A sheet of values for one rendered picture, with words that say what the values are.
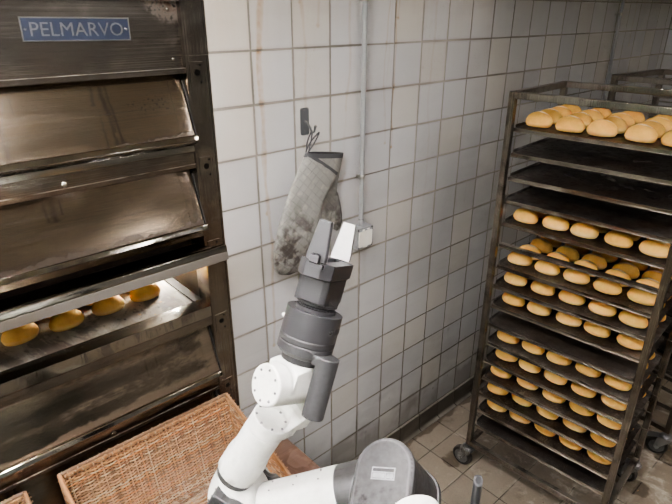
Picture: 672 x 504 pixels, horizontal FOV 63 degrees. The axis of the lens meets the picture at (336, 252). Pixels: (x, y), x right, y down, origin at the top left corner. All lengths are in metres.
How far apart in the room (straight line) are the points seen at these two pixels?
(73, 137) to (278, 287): 0.85
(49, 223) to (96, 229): 0.11
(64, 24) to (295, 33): 0.66
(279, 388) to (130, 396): 1.03
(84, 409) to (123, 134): 0.79
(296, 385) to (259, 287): 1.08
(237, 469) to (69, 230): 0.83
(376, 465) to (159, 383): 1.05
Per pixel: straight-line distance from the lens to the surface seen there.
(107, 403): 1.78
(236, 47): 1.66
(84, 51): 1.50
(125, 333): 1.72
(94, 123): 1.50
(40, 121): 1.47
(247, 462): 0.94
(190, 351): 1.85
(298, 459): 2.08
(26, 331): 1.78
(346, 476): 0.93
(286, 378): 0.82
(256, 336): 1.96
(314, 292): 0.80
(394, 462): 0.89
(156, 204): 1.61
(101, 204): 1.56
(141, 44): 1.55
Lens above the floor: 2.04
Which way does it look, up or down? 24 degrees down
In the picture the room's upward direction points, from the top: straight up
